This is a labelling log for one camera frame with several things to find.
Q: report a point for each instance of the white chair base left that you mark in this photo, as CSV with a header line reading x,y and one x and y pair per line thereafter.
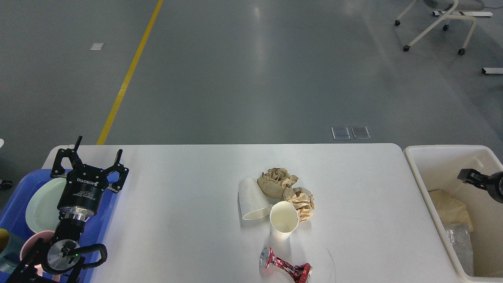
x,y
5,185

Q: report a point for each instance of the brown paper bag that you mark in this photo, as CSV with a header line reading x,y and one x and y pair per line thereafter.
x,y
449,209

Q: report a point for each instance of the upright white paper cup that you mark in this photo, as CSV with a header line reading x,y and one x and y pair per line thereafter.
x,y
284,220

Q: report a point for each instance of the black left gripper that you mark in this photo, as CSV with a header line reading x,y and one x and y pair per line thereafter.
x,y
85,185

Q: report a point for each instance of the brown paper ball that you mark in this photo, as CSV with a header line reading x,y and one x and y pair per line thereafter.
x,y
274,182

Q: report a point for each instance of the light green plate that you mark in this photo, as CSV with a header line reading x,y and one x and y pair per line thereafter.
x,y
42,212

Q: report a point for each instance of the white table foot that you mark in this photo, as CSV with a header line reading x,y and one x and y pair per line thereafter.
x,y
492,71

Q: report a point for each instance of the dark teal mug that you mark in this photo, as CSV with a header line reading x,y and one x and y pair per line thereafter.
x,y
10,247

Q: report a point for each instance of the aluminium foil tray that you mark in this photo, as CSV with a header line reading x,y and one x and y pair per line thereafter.
x,y
459,237

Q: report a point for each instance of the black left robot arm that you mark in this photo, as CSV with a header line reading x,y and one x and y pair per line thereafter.
x,y
63,255

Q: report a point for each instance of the right floor outlet cover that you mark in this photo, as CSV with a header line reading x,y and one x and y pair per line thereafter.
x,y
361,132

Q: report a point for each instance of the white office chair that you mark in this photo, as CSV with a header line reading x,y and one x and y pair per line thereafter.
x,y
451,10

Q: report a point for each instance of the floor outlet cover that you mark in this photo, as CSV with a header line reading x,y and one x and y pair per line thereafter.
x,y
341,133
361,132

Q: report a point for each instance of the blue plastic tray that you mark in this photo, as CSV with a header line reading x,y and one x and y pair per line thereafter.
x,y
13,215

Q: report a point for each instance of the tipped white paper cup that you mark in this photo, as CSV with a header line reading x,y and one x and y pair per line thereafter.
x,y
252,202

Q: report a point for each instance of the crushed red can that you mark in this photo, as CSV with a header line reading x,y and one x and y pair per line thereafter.
x,y
299,273

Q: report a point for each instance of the beige plastic bin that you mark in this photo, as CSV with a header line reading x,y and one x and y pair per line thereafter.
x,y
437,167

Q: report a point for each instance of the left floor outlet cover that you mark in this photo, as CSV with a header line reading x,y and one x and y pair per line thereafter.
x,y
341,133

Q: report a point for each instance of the pink mug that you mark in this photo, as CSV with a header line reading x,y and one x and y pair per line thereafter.
x,y
28,245

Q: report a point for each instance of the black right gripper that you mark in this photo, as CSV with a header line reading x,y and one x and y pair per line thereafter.
x,y
493,184

